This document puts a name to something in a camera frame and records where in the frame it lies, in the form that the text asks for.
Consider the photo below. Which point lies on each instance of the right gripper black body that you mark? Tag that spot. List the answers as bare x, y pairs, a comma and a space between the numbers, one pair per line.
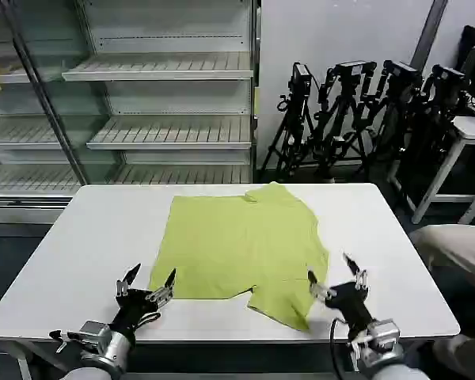
350, 301

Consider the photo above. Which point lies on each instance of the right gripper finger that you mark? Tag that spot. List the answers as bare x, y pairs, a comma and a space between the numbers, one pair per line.
360, 279
320, 289

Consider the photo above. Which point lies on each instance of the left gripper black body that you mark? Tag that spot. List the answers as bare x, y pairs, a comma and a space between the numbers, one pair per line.
136, 302

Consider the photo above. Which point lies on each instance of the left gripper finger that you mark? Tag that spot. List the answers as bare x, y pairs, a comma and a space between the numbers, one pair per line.
126, 282
164, 293

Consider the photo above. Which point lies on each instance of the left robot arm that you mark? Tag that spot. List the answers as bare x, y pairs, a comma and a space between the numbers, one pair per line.
99, 341

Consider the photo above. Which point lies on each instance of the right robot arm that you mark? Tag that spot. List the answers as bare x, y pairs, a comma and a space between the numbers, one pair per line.
384, 341

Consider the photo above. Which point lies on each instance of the yellow-green t-shirt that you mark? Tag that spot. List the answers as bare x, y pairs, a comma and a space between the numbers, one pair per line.
237, 245

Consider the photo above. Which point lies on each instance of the person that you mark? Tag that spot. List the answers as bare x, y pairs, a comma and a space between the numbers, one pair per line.
459, 249

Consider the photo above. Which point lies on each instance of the glass-fronted shelf unit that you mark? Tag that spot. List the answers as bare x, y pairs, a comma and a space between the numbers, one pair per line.
27, 130

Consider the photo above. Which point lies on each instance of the small white side table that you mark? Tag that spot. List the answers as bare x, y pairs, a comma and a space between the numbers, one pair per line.
473, 128

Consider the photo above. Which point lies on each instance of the white empty display shelf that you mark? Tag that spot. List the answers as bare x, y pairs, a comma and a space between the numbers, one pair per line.
174, 71

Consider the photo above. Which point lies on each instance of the black camera tripod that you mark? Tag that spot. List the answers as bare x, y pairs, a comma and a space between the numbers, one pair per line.
400, 103
299, 103
348, 103

